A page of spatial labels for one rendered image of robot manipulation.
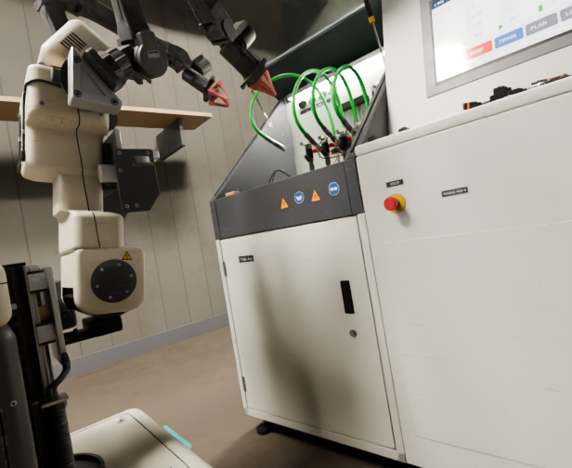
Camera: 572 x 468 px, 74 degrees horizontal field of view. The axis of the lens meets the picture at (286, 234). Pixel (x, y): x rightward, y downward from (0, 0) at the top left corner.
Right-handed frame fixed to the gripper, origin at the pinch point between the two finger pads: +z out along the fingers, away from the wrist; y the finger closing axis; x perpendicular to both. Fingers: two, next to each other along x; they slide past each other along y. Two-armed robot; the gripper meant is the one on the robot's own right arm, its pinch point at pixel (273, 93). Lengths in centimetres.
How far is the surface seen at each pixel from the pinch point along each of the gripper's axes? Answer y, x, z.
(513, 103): -5, -59, 32
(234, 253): -39, 36, 30
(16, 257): -78, 224, -40
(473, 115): -6, -52, 30
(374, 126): 4.8, -17.4, 28.3
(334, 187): -18.9, -13.1, 28.2
